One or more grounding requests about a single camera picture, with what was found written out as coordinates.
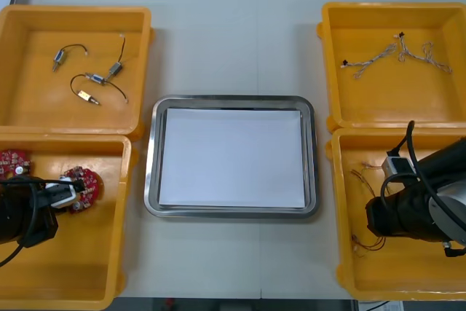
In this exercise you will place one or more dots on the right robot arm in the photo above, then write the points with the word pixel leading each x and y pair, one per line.
pixel 444 187

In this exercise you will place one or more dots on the white label solenoid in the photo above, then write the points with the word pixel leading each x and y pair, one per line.
pixel 84 95

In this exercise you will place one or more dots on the round red circuit board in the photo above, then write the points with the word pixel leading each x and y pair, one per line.
pixel 89 187
pixel 14 163

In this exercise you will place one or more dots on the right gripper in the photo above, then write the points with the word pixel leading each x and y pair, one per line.
pixel 391 214

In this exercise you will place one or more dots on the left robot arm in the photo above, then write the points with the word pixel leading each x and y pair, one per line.
pixel 12 212

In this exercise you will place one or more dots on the steel tray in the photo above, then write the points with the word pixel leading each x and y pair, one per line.
pixel 153 180

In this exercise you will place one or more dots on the plain metal solenoid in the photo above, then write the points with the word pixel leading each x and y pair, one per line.
pixel 115 68

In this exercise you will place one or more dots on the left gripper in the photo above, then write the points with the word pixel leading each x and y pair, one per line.
pixel 42 221

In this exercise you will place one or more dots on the white paper sheet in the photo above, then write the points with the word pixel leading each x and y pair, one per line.
pixel 233 158

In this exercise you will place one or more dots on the yellow-orange plastic bin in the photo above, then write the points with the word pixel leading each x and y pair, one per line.
pixel 22 114
pixel 400 271
pixel 83 252
pixel 393 103

